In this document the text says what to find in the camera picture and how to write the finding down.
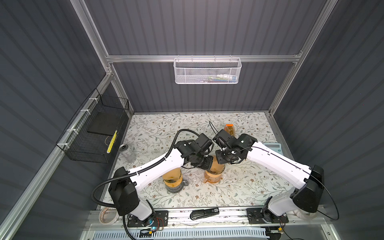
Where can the black wire basket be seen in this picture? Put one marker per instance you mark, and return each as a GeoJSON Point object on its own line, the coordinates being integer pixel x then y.
{"type": "Point", "coordinates": [88, 136]}

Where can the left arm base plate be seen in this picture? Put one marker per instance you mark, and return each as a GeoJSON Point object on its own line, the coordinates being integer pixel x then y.
{"type": "Point", "coordinates": [158, 219]}

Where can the black stapler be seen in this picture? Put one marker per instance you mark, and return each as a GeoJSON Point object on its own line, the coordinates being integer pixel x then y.
{"type": "Point", "coordinates": [204, 213]}

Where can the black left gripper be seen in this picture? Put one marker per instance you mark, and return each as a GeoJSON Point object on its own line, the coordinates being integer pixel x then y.
{"type": "Point", "coordinates": [207, 166]}

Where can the teal calculator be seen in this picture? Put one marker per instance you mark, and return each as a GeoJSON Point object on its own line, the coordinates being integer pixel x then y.
{"type": "Point", "coordinates": [276, 147]}

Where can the white wire mesh basket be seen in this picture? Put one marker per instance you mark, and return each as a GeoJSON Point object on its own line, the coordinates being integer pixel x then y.
{"type": "Point", "coordinates": [207, 71]}

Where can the clear tape roll right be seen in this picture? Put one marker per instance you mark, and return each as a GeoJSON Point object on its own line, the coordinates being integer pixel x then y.
{"type": "Point", "coordinates": [303, 215]}

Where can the orange glass pitcher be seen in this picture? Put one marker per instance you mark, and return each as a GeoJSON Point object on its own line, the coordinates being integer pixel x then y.
{"type": "Point", "coordinates": [212, 178]}

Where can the grey glass pitcher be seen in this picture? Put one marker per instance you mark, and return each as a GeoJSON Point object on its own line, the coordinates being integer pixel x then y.
{"type": "Point", "coordinates": [179, 188]}

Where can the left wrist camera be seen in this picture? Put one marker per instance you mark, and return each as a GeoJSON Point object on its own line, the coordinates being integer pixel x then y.
{"type": "Point", "coordinates": [202, 144]}

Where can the orange coffee filter holder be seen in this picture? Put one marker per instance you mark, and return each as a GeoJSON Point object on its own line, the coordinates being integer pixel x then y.
{"type": "Point", "coordinates": [230, 129]}

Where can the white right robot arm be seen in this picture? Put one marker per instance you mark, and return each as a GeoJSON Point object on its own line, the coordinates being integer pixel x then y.
{"type": "Point", "coordinates": [307, 182]}

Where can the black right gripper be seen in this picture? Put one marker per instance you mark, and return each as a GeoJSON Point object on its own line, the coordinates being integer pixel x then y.
{"type": "Point", "coordinates": [219, 160]}

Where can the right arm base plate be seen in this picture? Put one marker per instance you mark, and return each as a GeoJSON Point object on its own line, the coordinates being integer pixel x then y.
{"type": "Point", "coordinates": [259, 216]}

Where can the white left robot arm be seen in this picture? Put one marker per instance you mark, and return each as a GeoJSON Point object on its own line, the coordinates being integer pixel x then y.
{"type": "Point", "coordinates": [124, 192]}

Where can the clear glass bottle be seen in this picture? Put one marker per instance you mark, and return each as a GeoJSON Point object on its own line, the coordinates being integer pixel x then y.
{"type": "Point", "coordinates": [126, 152]}

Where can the tape roll left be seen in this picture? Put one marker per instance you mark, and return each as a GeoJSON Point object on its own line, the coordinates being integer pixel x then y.
{"type": "Point", "coordinates": [108, 216]}

